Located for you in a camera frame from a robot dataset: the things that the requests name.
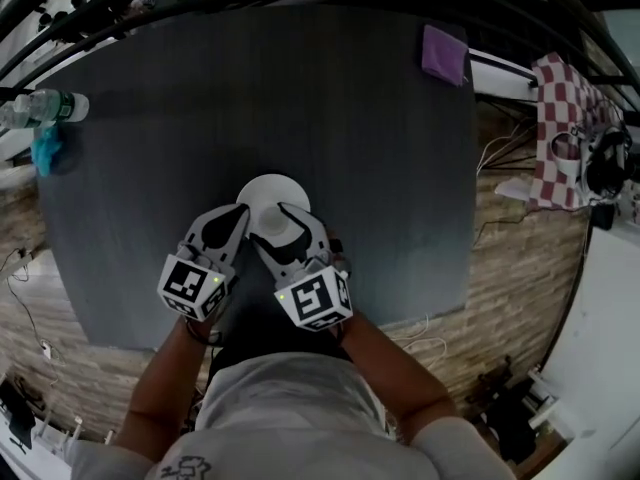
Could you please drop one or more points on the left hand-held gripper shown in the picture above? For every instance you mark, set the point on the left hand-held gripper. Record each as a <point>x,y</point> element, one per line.
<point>186,284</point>

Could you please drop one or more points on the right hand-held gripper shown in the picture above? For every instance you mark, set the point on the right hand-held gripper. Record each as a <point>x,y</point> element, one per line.
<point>312,298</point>

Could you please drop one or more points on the white cup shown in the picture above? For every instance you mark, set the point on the white cup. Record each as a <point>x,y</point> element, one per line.
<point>274,224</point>

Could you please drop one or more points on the white round dish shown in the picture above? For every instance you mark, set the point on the white round dish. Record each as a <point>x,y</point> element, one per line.
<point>272,191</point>

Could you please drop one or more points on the person's right forearm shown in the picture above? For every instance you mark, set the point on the person's right forearm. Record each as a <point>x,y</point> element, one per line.
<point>395,368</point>

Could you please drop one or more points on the person's left forearm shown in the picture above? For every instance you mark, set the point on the person's left forearm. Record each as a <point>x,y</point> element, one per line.
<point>160,378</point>

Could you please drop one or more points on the black wristband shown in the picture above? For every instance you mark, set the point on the black wristband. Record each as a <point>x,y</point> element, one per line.
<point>202,335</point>

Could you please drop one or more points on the person's white shirt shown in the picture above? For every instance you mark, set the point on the person's white shirt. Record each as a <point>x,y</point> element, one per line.
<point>295,418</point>

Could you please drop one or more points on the blue crumpled cloth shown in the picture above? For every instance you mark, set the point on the blue crumpled cloth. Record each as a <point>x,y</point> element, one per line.
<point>46,149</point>

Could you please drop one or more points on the clear plastic water bottle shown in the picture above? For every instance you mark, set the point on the clear plastic water bottle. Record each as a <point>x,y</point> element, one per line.
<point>47,108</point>

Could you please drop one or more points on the white paper sheet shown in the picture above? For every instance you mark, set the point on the white paper sheet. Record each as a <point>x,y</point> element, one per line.
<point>515,188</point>

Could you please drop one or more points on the purple cloth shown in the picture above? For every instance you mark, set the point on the purple cloth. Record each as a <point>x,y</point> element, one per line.
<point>442,54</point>

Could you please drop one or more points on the red white checkered cloth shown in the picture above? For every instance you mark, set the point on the red white checkered cloth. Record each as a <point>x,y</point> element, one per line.
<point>567,113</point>

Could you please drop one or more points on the white side table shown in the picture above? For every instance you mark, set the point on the white side table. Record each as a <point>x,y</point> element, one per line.
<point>600,328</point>

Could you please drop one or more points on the black headset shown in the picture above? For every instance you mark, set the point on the black headset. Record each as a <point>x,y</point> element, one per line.
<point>606,162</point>

